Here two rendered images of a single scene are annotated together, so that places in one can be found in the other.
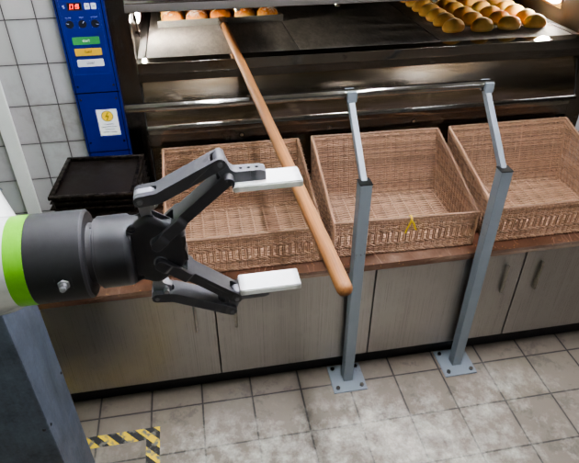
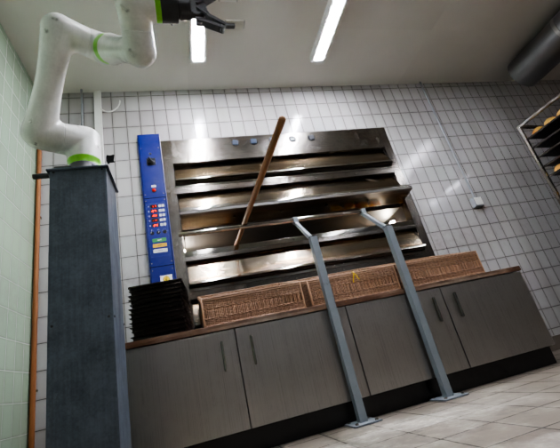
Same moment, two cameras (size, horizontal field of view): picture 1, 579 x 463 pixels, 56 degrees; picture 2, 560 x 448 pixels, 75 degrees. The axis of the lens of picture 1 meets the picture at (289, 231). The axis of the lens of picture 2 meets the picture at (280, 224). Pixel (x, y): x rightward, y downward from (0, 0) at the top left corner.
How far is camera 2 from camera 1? 159 cm
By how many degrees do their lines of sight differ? 57
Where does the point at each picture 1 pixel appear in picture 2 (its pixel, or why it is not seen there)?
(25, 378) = (108, 260)
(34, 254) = not seen: outside the picture
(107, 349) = (152, 399)
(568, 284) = (486, 313)
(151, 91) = (191, 268)
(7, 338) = (107, 226)
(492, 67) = (372, 239)
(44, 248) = not seen: outside the picture
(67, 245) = not seen: outside the picture
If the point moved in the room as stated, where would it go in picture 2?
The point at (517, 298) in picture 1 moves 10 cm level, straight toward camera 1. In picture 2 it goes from (459, 328) to (458, 328)
